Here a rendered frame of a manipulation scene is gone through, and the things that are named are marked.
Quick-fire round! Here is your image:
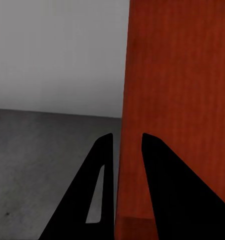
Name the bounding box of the storage box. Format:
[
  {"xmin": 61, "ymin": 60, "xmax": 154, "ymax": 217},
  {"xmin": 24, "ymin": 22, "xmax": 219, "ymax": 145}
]
[{"xmin": 114, "ymin": 0, "xmax": 225, "ymax": 240}]

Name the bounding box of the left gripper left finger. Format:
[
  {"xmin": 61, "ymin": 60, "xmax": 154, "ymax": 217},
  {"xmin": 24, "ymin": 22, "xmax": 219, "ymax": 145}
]
[{"xmin": 38, "ymin": 133, "xmax": 114, "ymax": 240}]

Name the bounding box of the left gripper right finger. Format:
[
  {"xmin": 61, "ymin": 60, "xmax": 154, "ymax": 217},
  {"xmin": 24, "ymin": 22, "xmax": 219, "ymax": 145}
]
[{"xmin": 141, "ymin": 133, "xmax": 225, "ymax": 240}]

